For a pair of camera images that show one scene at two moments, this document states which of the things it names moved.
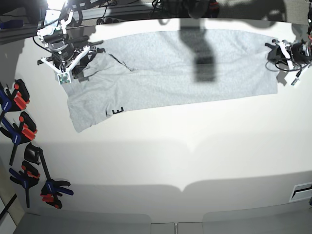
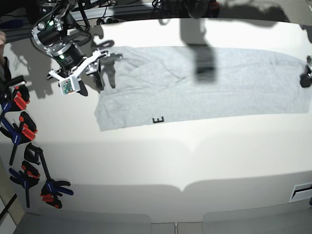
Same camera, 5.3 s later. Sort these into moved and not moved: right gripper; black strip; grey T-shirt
Moved: grey T-shirt; right gripper
Not moved: black strip
